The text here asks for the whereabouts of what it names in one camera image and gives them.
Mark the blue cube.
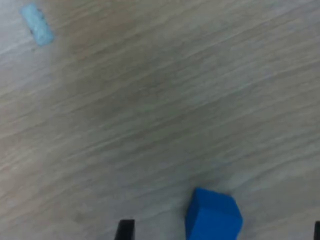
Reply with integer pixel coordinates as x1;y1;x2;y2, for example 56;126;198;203
184;187;244;240

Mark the small tape piece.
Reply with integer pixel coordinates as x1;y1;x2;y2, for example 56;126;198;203
19;2;56;48

